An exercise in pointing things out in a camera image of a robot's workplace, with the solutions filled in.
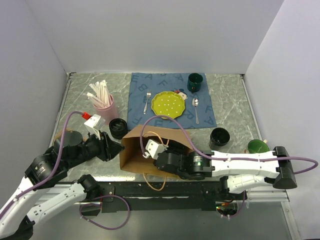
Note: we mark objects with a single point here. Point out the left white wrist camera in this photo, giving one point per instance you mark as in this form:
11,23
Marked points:
93,124

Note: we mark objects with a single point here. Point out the small cartoon figurine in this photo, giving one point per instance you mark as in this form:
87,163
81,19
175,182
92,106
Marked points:
182,93

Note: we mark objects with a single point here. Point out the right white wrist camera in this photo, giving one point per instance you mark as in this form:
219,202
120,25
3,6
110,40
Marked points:
153,149

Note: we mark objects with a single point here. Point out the silver spoon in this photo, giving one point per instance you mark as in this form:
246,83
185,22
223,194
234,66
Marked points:
195,103

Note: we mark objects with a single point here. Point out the silver fork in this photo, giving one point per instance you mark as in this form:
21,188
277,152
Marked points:
148,96

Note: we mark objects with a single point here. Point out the pink straw holder cup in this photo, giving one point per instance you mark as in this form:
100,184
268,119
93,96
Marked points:
108,113

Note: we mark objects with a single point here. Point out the blue alphabet placemat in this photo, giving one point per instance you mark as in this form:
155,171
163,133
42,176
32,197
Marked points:
159,82

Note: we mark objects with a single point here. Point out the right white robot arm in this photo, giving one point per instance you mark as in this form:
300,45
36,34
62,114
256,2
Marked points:
236,172

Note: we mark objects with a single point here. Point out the stack of black lids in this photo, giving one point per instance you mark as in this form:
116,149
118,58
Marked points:
118,128

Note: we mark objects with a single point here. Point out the brown paper bag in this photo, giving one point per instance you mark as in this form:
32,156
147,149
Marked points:
131,158

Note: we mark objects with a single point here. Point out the white wrapped straws bundle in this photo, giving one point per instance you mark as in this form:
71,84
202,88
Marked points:
101,97

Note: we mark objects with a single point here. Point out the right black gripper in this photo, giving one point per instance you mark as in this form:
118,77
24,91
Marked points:
180,147

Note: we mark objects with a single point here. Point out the green interior patterned cup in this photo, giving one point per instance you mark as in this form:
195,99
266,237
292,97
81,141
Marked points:
257,146

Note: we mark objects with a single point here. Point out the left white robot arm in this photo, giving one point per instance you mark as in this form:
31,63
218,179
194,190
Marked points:
19,215

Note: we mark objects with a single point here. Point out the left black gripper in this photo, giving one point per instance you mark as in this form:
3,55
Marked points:
109,149

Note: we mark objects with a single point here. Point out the dark green mug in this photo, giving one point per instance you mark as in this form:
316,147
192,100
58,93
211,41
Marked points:
194,82

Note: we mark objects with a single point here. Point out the brown cardboard cup carrier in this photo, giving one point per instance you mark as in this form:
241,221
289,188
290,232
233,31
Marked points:
60,133

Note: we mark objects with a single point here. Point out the black cup stack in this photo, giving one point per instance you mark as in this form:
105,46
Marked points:
218,138

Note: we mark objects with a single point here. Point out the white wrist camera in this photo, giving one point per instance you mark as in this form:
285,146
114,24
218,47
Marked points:
153,149
93,124

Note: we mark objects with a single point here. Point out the yellow dotted plate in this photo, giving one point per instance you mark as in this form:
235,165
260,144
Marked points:
168,104

